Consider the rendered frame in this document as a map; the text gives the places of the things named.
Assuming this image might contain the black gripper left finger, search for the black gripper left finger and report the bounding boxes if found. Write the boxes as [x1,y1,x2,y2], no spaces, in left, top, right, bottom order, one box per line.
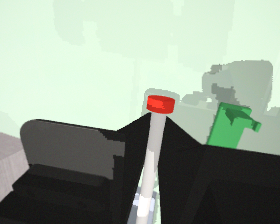
[20,112,152,224]

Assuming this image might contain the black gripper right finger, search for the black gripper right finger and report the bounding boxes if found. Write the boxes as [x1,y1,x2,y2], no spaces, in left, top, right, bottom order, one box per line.
[158,116,280,224]

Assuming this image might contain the white pin with red cap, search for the white pin with red cap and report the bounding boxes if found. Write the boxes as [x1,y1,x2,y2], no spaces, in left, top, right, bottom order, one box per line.
[135,95,175,224]

